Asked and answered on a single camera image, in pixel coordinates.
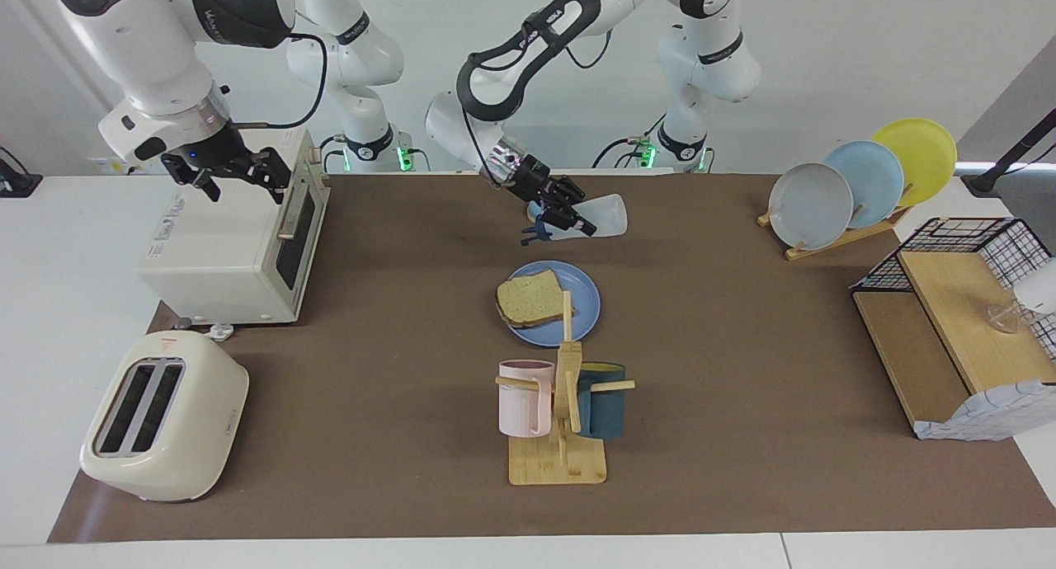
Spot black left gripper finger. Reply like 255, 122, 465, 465
540, 207, 598, 238
544, 176, 589, 210

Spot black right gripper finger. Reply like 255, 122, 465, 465
245, 146, 295, 206
162, 160, 221, 204

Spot translucent seasoning bottle blue cap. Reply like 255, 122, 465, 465
520, 193, 628, 247

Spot toasted bread slice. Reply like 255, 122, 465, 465
495, 270, 574, 329

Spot blue round plate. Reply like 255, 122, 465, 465
500, 261, 602, 347

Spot pale grey plate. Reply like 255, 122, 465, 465
768, 162, 855, 251

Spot wooden plate rack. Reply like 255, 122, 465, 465
757, 205, 912, 262

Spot light blue plate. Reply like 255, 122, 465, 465
825, 140, 906, 230

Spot yellow plate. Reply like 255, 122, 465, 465
872, 118, 958, 209

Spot white toaster oven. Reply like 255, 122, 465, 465
136, 128, 331, 327

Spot brown table mat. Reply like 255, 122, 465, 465
47, 173, 1056, 543

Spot black stand base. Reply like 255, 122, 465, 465
0, 146, 44, 199

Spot pink ribbed mug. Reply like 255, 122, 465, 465
497, 360, 556, 439

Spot dark teal mug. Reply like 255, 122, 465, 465
575, 363, 628, 440

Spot wooden mug tree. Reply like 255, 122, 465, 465
495, 290, 637, 487

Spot cream two-slot toaster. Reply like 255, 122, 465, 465
79, 332, 250, 502

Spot wooden two-level shelf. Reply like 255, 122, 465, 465
851, 250, 1056, 438

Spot clear glass cup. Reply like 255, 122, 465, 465
986, 299, 1034, 336

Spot white patterned cloth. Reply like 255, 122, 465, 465
914, 379, 1056, 442

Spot white rounded object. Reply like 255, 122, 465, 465
1013, 258, 1056, 316

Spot black right base cables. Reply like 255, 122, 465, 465
318, 132, 347, 174

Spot black base cables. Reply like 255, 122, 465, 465
318, 132, 347, 174
590, 99, 671, 170

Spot black left base cables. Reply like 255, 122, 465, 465
590, 99, 671, 170

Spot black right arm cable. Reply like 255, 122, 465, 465
231, 31, 329, 133

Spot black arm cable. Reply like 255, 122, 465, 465
231, 31, 329, 133
458, 25, 615, 190

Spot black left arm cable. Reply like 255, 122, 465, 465
458, 25, 615, 190

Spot black camera stand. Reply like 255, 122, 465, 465
961, 107, 1056, 197

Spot black wire basket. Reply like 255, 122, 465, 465
850, 217, 1056, 364

